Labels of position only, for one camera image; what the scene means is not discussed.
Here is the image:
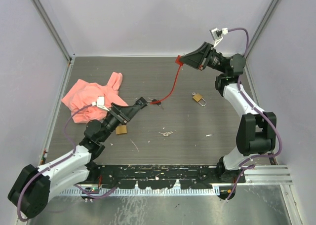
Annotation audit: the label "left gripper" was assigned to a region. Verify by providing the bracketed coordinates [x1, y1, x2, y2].
[99, 103, 140, 142]

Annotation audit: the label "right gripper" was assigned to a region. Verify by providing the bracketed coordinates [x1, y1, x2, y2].
[178, 42, 227, 74]

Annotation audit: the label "red cable seal lock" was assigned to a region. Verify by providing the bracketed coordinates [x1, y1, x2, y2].
[158, 55, 184, 102]

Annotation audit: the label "large brass padlock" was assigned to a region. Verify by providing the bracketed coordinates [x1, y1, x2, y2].
[116, 125, 127, 135]

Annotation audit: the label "black-headed key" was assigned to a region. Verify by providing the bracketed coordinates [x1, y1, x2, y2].
[151, 99, 163, 109]

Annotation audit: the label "black padlock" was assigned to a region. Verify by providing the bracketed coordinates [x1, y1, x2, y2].
[135, 97, 148, 109]

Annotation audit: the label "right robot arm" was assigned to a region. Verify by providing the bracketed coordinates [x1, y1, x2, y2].
[176, 42, 277, 183]

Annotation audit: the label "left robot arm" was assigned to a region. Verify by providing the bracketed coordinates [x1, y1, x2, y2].
[7, 96, 148, 222]

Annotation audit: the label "silver brass lock keys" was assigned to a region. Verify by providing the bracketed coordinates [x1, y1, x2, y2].
[159, 131, 173, 137]

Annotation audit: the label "small brass padlock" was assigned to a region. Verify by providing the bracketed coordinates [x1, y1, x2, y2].
[192, 92, 207, 107]

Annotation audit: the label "pink cloth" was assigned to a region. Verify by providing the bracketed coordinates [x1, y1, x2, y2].
[61, 72, 128, 123]

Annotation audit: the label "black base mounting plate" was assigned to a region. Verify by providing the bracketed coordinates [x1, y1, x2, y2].
[83, 164, 241, 189]

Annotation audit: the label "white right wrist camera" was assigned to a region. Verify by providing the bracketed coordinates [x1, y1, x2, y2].
[210, 28, 228, 47]

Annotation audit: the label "slotted cable duct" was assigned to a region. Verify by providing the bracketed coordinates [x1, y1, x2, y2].
[59, 187, 220, 196]

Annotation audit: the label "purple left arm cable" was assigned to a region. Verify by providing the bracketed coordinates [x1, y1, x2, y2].
[18, 101, 118, 222]

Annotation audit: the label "aluminium frame rail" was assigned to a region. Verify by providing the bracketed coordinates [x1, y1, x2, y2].
[24, 164, 293, 186]

